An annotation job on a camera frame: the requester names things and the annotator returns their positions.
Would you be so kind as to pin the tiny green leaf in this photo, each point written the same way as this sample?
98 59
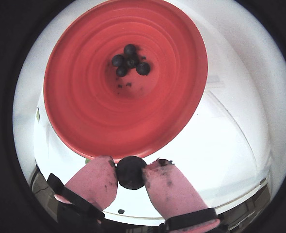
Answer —
38 115

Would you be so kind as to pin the red collapsible silicone cup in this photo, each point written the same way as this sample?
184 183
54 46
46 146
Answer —
84 97

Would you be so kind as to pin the pink padded gripper finger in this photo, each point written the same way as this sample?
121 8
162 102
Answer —
92 184
172 191

